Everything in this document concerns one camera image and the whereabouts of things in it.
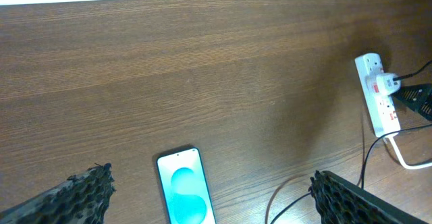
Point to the white USB charger plug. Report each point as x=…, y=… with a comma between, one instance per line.
x=387, y=84

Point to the blue Galaxy smartphone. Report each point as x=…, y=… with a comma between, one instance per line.
x=185, y=188

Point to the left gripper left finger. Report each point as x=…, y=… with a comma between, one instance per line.
x=82, y=198

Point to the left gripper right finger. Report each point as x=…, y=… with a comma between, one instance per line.
x=339, y=201

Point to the white power strip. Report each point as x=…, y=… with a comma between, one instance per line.
x=381, y=108

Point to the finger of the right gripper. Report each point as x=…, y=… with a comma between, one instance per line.
x=417, y=98

